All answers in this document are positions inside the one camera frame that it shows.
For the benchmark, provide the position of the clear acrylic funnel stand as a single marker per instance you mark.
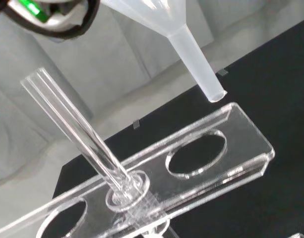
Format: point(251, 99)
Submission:
point(241, 138)

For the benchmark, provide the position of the clear tape piece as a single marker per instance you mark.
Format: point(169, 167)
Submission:
point(222, 72)
point(136, 125)

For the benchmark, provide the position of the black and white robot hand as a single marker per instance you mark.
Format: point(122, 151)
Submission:
point(57, 22)

